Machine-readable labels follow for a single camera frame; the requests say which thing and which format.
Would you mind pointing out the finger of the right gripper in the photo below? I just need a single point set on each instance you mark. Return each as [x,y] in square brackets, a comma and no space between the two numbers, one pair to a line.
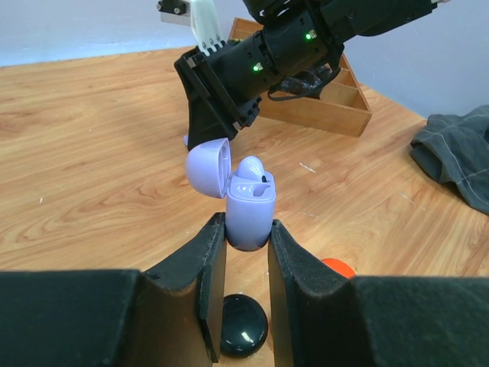
[209,118]

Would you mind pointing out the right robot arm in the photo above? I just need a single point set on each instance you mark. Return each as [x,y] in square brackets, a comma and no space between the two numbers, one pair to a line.
[301,35]

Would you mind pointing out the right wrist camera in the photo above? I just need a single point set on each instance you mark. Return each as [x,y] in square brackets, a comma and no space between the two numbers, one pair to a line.
[201,16]

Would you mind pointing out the orange earbud case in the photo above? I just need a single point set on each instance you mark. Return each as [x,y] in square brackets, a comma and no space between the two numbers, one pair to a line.
[340,267]

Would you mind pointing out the grey checked cloth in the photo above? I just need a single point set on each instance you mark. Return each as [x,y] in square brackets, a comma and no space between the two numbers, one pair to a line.
[453,150]

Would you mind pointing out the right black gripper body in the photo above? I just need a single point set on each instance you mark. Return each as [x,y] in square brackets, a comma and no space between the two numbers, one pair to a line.
[236,69]

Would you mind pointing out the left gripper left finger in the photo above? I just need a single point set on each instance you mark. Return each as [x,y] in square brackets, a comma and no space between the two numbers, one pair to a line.
[168,315]

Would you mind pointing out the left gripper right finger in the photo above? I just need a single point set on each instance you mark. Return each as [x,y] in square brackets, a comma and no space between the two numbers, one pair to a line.
[321,318]

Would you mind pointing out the wooden divided tray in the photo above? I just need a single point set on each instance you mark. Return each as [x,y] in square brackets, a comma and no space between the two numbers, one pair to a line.
[341,107]

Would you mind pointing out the black earbud case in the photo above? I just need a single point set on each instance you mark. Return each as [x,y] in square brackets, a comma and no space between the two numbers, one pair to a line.
[244,326]

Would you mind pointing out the purple earbud case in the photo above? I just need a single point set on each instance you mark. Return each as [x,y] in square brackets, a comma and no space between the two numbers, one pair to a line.
[250,205]

